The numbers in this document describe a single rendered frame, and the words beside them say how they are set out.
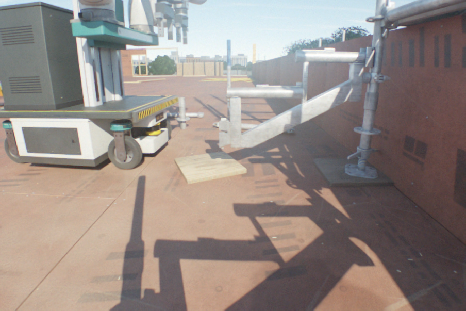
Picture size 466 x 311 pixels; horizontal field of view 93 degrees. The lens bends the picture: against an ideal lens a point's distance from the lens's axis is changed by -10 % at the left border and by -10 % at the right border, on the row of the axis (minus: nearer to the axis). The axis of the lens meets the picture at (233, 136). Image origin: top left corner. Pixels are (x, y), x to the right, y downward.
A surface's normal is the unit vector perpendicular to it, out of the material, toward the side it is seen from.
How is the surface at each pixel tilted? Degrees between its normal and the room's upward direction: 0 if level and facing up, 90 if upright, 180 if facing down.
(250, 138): 90
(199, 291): 0
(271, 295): 0
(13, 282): 0
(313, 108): 90
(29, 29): 90
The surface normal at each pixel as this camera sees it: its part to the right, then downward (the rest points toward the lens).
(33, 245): 0.00, -0.96
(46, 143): -0.08, 0.27
